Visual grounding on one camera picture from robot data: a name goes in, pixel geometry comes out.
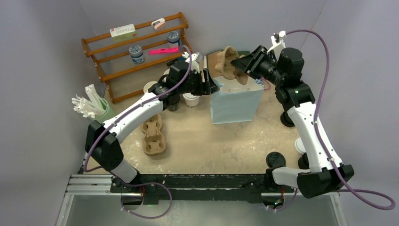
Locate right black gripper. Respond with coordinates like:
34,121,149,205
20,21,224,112
232,45,287,86

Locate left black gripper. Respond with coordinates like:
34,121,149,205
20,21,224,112
178,68,219,96

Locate brown pulp cup carrier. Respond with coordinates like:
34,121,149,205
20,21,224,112
141,114,167,156
215,46,248,85

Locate single white paper cup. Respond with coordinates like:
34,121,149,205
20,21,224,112
183,93,200,108

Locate light blue paper bag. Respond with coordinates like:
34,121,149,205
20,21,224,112
210,76,264,124

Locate white cup stack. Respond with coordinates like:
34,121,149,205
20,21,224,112
163,69,170,76
143,81,158,93

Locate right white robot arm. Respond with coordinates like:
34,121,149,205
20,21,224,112
231,45,354,199

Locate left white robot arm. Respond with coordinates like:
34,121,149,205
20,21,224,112
85,61,219,193

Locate green paper bag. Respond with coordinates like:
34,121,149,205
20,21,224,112
238,51,250,58

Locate checkered patterned paper bag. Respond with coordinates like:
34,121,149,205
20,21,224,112
255,78,271,91

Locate black paper cup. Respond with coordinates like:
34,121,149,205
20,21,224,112
168,95,180,112

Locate pink marker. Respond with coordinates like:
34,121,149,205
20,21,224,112
148,47,179,55

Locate right blue white jar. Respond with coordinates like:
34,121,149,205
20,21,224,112
167,31,181,48

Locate blue white jar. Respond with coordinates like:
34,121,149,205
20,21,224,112
167,31,181,48
129,45,145,64

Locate black cup lid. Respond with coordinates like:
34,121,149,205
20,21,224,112
266,152,286,168
280,112,295,128

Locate left blue white jar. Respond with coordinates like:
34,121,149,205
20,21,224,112
129,45,145,64

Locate pink white stapler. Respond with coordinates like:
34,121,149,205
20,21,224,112
151,18,166,31

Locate wooden shelf rack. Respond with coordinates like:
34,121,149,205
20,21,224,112
81,12,191,103

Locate white green box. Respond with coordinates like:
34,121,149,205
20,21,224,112
109,24,137,43

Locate green straw holder cup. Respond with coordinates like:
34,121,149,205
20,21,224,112
93,98,116,123

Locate stacked black cup lids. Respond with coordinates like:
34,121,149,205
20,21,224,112
297,153,310,170

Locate white wrapped straws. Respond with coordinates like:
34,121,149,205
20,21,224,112
71,84,105,119

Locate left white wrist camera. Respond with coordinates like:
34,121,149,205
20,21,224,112
182,52,203,72

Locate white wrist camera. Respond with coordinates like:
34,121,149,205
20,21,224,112
267,31,286,57
182,52,203,72

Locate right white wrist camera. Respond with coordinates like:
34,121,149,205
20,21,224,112
267,31,286,57

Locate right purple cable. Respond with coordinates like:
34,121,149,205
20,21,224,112
265,29,397,213

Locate purple cable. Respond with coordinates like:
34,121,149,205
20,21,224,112
265,29,397,213
83,45,192,219

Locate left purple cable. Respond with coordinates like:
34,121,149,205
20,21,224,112
83,45,192,219

